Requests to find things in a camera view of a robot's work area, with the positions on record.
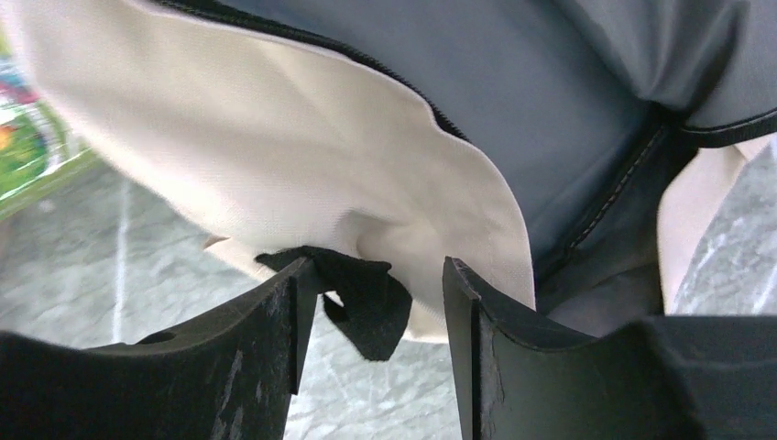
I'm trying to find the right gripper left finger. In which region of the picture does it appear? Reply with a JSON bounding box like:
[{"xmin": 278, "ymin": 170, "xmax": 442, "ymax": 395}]
[{"xmin": 1, "ymin": 258, "xmax": 319, "ymax": 439}]

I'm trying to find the green illustrated book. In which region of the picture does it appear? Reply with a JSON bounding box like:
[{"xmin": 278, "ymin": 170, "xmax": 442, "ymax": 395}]
[{"xmin": 1, "ymin": 38, "xmax": 97, "ymax": 219}]

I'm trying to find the beige canvas backpack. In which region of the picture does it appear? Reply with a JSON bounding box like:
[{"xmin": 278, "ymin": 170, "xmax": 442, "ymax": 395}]
[{"xmin": 1, "ymin": 1, "xmax": 776, "ymax": 360}]

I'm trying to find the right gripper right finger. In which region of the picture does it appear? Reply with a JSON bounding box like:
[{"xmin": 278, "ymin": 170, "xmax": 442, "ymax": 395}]
[{"xmin": 443, "ymin": 258, "xmax": 776, "ymax": 439}]

